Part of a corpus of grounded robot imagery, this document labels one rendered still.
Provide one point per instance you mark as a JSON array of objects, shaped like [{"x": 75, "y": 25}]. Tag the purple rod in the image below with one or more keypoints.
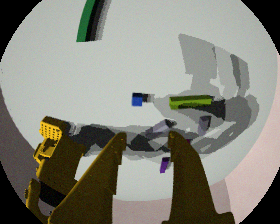
[{"x": 163, "y": 164}]

